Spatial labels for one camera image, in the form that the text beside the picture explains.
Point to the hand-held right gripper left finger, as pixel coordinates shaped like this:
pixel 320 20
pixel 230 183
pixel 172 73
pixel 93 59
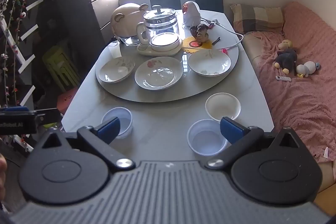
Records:
pixel 110 128

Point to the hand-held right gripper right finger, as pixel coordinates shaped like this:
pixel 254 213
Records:
pixel 231 128

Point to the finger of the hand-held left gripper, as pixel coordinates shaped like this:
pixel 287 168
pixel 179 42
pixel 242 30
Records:
pixel 48 113

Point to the translucent plastic bowl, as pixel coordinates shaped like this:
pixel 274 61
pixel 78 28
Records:
pixel 207 140
pixel 123 119

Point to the white ceramic bowl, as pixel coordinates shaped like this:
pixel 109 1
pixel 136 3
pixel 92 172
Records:
pixel 223 106

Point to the white plate grey leaf print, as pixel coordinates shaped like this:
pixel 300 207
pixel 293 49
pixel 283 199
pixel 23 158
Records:
pixel 115 73

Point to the white plate copper rim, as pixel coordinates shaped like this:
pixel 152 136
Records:
pixel 210 64

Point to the white plate pink flower print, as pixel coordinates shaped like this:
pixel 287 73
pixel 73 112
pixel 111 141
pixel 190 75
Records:
pixel 157 77

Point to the person's left hand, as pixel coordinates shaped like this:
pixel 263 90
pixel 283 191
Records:
pixel 2 174

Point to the red stool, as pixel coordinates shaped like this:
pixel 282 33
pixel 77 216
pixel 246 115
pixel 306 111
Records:
pixel 65 100

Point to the green plastic stool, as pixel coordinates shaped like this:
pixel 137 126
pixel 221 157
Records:
pixel 61 66

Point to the grey round turntable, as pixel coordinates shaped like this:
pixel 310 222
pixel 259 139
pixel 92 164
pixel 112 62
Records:
pixel 183 87

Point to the white remote control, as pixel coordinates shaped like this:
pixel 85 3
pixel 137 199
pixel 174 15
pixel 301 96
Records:
pixel 283 78

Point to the pink blanket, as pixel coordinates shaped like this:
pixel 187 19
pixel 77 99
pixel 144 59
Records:
pixel 302 108

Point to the translucent plastic cup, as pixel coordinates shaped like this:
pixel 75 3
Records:
pixel 115 50

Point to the beige sofa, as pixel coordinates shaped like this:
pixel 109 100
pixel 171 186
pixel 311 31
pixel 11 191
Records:
pixel 249 45

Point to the yellow scalloped mat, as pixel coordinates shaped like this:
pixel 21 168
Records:
pixel 205 45

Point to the grey plush toy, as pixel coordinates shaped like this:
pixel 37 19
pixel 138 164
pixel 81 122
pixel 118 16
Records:
pixel 286 60

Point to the dark hair clip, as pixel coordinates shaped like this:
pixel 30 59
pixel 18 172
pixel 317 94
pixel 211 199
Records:
pixel 216 40

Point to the cream kettle base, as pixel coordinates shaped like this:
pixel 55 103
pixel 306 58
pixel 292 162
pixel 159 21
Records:
pixel 168 50

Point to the white plush duck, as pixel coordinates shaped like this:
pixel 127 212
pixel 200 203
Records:
pixel 307 67

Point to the brown figurine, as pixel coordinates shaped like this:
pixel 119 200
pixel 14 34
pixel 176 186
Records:
pixel 202 33

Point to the yellow plush toy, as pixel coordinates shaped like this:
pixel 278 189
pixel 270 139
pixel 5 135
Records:
pixel 285 44

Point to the dark woven basket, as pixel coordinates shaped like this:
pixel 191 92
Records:
pixel 193 32

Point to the white ladder shelf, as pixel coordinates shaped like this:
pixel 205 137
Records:
pixel 32 5

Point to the beige bear-shaped cooker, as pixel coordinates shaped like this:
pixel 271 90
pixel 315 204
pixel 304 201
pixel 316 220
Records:
pixel 126 19

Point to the checked pillow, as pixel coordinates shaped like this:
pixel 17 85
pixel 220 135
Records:
pixel 257 18

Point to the refrigerator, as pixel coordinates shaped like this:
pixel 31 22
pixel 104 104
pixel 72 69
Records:
pixel 105 11

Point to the glass kettle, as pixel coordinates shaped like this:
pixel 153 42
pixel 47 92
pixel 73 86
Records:
pixel 160 22

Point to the white rounded appliance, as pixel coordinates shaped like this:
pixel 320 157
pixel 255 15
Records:
pixel 193 14

